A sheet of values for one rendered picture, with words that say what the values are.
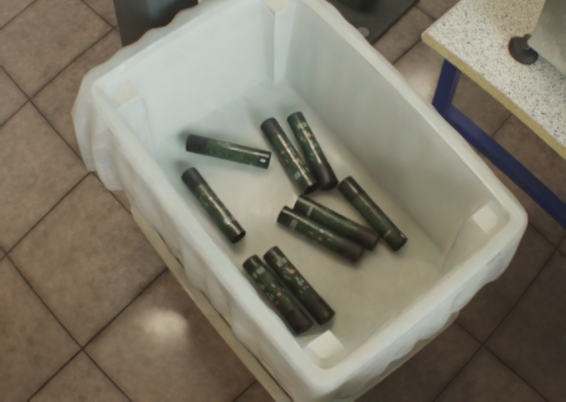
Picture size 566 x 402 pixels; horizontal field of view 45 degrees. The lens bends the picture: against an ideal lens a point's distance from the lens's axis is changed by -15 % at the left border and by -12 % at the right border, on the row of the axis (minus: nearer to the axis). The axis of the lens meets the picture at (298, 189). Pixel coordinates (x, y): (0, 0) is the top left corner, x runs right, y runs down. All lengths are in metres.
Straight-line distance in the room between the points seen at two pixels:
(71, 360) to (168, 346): 0.25
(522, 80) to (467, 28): 0.12
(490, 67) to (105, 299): 1.05
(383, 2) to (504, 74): 1.06
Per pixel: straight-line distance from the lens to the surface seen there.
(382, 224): 1.28
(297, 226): 1.27
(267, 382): 1.44
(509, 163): 1.45
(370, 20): 2.12
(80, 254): 1.82
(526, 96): 1.14
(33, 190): 1.94
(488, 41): 1.18
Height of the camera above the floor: 1.64
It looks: 63 degrees down
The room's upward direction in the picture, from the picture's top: 4 degrees clockwise
